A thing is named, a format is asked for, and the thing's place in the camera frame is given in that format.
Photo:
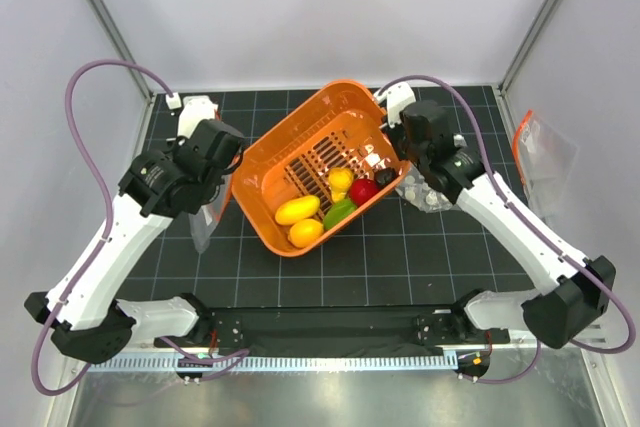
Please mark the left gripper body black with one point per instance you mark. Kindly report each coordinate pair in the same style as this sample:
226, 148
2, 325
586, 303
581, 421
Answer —
178, 144

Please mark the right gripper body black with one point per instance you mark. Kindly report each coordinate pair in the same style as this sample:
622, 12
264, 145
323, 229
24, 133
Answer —
412, 150

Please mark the clear zip bags stack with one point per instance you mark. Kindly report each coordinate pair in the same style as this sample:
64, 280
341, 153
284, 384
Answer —
414, 189

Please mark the single clear zip bag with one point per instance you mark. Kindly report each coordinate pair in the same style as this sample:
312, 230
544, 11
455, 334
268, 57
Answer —
206, 220

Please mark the orange plastic basket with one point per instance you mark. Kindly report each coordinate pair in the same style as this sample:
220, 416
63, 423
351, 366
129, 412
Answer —
338, 126

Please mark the yellow pear toy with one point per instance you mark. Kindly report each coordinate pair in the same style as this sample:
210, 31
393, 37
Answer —
340, 180

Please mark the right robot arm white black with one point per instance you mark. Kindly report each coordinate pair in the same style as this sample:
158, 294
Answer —
564, 299

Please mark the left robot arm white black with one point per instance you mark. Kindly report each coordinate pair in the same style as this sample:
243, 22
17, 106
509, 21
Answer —
87, 320

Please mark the dark brown fruit toy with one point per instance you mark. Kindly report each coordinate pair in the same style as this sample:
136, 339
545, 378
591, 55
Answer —
384, 177

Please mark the red apple toy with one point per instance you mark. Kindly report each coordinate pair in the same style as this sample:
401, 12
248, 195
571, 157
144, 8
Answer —
362, 190

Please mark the yellow mango toy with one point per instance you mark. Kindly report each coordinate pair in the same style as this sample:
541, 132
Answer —
297, 209

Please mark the green fruit toy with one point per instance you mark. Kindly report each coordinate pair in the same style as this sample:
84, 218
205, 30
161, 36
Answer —
338, 212

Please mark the yellow lemon toy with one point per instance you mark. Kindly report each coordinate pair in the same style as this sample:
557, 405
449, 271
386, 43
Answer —
305, 232

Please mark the black grid mat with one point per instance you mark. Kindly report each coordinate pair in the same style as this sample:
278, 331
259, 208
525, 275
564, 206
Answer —
394, 254

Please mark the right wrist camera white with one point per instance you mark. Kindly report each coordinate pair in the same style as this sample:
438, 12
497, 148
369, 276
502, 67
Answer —
396, 98

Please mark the zip bag on right wall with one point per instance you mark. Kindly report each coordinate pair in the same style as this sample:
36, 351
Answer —
544, 159

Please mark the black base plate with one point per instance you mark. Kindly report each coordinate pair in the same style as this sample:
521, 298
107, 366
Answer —
338, 332

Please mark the white slotted cable duct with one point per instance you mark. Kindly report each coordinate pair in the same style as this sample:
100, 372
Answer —
173, 362

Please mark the right aluminium frame post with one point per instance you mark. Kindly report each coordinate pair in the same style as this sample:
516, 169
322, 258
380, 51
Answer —
541, 20

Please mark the aluminium frame post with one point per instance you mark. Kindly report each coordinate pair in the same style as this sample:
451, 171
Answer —
541, 20
112, 32

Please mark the left aluminium frame post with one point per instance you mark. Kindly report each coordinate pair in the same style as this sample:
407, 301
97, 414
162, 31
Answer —
112, 32

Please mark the aluminium rail profile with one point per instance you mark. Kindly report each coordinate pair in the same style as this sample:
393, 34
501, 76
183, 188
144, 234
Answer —
592, 337

